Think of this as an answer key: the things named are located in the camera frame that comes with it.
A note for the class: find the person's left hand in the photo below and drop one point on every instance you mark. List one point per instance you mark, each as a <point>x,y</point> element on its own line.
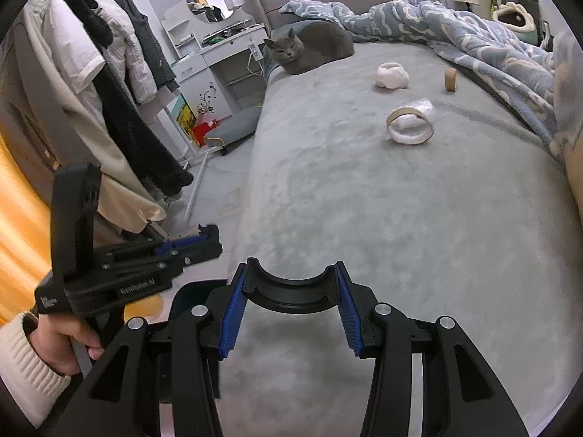
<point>54,339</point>

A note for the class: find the grey cat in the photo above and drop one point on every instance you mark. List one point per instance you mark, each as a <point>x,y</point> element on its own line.
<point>319,45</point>

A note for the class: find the grey cushioned stool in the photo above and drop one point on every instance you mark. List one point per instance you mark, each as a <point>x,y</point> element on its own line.
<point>232,127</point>

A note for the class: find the green cloth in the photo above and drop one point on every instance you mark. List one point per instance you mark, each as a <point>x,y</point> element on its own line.
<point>218,36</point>

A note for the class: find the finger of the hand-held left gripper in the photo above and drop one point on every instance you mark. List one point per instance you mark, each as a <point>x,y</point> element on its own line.
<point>159,264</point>
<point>182,241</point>

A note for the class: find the red box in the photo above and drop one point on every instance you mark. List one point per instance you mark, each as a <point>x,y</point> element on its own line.
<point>204,131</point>

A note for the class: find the grey knit vest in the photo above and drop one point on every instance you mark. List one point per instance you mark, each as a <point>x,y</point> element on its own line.
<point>145,41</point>

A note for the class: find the white dressing table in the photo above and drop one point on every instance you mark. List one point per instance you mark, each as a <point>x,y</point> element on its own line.
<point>227,52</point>

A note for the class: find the white padded jacket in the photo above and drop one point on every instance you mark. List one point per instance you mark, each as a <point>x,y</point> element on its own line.
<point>132,63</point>

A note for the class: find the person's left forearm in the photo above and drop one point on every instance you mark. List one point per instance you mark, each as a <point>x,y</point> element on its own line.
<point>22,373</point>

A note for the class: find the white sock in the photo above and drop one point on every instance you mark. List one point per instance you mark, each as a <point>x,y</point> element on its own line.
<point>391,77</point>

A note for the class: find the black fleece garment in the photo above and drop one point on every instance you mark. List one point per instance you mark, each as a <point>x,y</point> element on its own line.
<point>136,145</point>

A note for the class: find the small brown tape roll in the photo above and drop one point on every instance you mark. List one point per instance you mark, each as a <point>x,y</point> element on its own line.
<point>447,81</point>

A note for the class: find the orange curtain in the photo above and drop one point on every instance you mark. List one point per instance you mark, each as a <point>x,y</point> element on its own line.
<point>22,236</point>

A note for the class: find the grey bed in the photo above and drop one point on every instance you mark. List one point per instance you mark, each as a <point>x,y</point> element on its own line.
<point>364,214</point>

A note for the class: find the cream cat bed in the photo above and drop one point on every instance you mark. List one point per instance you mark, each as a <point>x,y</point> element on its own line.
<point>528,22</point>

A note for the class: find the white shirt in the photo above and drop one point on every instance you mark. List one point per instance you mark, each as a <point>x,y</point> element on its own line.
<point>75,54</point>

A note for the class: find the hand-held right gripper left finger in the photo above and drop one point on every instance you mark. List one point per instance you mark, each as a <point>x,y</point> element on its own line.
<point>233,314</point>

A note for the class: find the clear plastic wrap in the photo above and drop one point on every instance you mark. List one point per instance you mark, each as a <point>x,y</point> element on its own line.
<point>423,105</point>

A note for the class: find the yellow framed painting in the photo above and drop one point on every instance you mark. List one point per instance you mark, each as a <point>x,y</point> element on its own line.
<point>184,116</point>

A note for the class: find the white power strip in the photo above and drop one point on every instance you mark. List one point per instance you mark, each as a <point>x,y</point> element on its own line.
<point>256,50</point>

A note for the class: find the blue patterned blanket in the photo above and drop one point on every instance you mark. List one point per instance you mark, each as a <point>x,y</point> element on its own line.
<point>478,41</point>

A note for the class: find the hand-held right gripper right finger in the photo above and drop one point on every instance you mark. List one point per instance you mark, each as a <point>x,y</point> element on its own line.
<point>350,314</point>

